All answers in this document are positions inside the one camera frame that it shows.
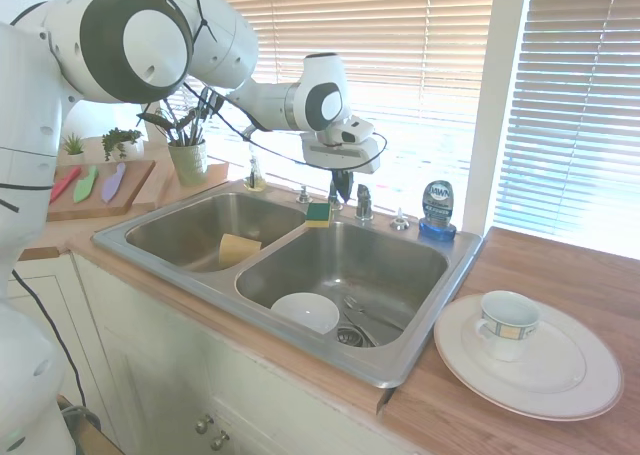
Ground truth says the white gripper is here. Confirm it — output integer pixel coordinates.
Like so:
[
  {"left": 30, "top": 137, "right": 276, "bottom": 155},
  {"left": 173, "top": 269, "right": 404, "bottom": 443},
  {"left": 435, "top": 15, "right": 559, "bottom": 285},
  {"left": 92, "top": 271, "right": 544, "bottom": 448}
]
[{"left": 301, "top": 134, "right": 382, "bottom": 204}]

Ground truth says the chrome faucet spout base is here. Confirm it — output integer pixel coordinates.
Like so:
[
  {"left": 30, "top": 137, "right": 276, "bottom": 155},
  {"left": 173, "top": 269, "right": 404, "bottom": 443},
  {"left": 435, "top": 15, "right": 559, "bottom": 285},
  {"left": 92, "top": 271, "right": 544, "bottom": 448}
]
[{"left": 326, "top": 178, "right": 347, "bottom": 212}]

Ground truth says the yellow and green sponge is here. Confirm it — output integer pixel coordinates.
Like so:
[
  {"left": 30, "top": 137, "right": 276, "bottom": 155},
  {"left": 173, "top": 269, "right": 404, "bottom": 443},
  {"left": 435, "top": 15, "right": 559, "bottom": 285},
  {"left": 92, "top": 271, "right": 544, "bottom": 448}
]
[{"left": 304, "top": 201, "right": 335, "bottom": 229}]

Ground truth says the chrome sink sprayer cap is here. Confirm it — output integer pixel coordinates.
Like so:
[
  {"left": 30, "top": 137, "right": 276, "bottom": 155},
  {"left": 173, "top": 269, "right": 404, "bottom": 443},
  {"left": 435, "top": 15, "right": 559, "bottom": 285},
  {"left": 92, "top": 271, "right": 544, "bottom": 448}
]
[{"left": 389, "top": 206, "right": 412, "bottom": 233}]

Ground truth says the stainless steel double sink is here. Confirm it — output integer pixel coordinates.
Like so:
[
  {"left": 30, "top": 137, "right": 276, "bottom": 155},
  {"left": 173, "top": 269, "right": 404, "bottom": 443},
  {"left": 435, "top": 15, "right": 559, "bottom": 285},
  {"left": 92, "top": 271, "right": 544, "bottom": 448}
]
[{"left": 92, "top": 188, "right": 485, "bottom": 391}]

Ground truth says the clear glass soap dispenser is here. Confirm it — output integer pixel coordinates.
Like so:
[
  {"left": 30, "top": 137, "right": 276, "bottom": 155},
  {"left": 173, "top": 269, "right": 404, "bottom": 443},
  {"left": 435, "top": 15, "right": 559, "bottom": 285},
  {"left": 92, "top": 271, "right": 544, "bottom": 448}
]
[{"left": 243, "top": 142, "right": 269, "bottom": 193}]

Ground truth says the blue Dawn dish soap bottle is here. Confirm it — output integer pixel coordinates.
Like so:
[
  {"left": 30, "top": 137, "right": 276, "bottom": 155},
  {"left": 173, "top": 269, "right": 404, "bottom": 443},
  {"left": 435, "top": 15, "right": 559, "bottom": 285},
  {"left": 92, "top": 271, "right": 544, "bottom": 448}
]
[{"left": 417, "top": 179, "right": 459, "bottom": 243}]

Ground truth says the silver fork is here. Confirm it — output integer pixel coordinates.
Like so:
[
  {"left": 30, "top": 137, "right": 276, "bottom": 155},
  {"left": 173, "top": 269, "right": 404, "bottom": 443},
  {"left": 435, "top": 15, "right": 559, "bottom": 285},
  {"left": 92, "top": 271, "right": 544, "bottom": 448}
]
[{"left": 342, "top": 294, "right": 372, "bottom": 317}]

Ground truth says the yellow plastic cup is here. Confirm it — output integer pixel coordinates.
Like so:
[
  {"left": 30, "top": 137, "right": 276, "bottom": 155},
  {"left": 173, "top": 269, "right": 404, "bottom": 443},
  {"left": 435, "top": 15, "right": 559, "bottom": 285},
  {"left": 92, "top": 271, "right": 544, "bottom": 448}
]
[{"left": 217, "top": 232, "right": 263, "bottom": 270}]

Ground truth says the white ceramic bowl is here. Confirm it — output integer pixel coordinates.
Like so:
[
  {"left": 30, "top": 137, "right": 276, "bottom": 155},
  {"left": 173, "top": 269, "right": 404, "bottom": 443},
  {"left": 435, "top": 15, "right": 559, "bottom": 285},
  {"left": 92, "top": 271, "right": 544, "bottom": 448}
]
[{"left": 270, "top": 291, "right": 342, "bottom": 336}]

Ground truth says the silver table knife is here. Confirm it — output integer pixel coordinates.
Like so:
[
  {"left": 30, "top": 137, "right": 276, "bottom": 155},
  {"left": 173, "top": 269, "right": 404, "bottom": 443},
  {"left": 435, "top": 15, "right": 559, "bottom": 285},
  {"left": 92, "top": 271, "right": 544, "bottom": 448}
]
[{"left": 342, "top": 308, "right": 404, "bottom": 334}]

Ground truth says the wide white window blind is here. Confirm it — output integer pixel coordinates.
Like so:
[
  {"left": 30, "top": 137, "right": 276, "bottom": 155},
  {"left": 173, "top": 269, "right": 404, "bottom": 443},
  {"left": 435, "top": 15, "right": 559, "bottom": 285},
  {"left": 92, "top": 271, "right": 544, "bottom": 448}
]
[{"left": 79, "top": 0, "right": 497, "bottom": 217}]

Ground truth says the open metal sink drain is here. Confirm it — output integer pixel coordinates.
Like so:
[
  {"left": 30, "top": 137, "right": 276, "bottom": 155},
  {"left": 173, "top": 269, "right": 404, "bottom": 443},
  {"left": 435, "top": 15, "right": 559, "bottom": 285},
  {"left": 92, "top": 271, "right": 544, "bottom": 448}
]
[{"left": 335, "top": 326, "right": 379, "bottom": 349}]

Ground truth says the wooden cutting board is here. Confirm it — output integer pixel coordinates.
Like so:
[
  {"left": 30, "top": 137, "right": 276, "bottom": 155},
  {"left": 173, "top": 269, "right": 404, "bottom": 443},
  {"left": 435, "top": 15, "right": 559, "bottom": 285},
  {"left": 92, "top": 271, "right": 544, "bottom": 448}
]
[{"left": 46, "top": 159, "right": 158, "bottom": 223}]

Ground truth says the white patterned tea cup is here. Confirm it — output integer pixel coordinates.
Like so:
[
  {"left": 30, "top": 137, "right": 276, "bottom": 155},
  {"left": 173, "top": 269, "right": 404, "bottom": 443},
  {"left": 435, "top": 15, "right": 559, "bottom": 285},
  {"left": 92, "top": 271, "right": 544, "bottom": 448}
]
[{"left": 471, "top": 289, "right": 544, "bottom": 363}]

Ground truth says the trailing plant white pot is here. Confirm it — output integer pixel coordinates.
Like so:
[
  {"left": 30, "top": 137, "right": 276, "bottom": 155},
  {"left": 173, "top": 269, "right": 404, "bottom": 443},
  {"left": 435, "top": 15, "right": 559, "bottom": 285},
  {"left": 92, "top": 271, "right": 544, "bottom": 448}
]
[{"left": 101, "top": 126, "right": 147, "bottom": 164}]

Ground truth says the purple plastic knife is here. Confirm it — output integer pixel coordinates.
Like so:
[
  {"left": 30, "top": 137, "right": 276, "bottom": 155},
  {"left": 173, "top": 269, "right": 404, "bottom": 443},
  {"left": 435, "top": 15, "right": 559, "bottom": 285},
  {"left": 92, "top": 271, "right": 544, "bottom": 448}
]
[{"left": 101, "top": 161, "right": 128, "bottom": 202}]

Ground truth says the narrow white window blind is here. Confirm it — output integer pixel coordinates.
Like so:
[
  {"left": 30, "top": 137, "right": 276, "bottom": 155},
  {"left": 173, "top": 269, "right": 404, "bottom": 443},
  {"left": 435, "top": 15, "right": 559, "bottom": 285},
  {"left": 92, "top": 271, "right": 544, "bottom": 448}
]
[{"left": 493, "top": 0, "right": 640, "bottom": 260}]

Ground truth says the green plastic knife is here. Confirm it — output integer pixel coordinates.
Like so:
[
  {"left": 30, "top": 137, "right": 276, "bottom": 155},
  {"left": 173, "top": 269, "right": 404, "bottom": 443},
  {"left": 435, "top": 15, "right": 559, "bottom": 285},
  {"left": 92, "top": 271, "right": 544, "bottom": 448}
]
[{"left": 73, "top": 165, "right": 101, "bottom": 205}]

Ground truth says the white kitchen cabinet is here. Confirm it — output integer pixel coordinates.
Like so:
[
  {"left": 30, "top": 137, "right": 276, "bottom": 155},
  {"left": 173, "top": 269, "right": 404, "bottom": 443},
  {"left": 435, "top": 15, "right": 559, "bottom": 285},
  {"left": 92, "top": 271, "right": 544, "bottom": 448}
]
[{"left": 0, "top": 251, "right": 406, "bottom": 455}]

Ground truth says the small spiky succulent plant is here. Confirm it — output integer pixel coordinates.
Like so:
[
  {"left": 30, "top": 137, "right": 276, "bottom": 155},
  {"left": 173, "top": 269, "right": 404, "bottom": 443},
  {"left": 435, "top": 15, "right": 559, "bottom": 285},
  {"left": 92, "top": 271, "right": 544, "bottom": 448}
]
[{"left": 60, "top": 131, "right": 87, "bottom": 167}]

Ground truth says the red plastic knife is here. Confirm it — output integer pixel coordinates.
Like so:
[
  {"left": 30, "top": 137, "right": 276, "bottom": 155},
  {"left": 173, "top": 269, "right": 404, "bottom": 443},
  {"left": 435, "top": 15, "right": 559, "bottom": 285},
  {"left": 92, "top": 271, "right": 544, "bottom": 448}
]
[{"left": 48, "top": 166, "right": 83, "bottom": 205}]

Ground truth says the large white dinner plate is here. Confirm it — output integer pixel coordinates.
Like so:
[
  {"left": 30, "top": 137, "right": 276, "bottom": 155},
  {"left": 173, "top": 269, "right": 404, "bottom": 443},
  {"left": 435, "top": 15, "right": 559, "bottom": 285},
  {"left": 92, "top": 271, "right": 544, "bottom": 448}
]
[{"left": 432, "top": 291, "right": 626, "bottom": 423}]

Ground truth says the tall chrome faucet handle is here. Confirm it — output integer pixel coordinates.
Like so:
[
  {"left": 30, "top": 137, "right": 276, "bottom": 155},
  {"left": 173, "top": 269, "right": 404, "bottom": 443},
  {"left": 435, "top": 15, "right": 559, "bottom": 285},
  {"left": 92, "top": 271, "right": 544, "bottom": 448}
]
[{"left": 354, "top": 183, "right": 376, "bottom": 222}]

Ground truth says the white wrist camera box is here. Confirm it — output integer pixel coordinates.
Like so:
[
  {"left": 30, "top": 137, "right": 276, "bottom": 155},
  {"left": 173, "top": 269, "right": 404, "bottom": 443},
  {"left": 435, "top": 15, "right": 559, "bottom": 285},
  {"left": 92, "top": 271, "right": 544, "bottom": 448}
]
[{"left": 326, "top": 116, "right": 377, "bottom": 147}]

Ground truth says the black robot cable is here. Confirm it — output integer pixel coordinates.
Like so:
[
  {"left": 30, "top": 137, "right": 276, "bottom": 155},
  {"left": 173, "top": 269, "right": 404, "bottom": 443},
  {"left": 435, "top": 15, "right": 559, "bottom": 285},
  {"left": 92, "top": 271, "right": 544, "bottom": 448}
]
[{"left": 136, "top": 74, "right": 389, "bottom": 170}]

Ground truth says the white window frame post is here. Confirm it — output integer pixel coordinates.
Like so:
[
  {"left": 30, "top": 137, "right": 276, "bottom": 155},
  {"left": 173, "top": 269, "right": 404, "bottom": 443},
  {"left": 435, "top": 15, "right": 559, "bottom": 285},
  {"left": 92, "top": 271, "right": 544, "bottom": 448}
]
[{"left": 461, "top": 0, "right": 535, "bottom": 237}]

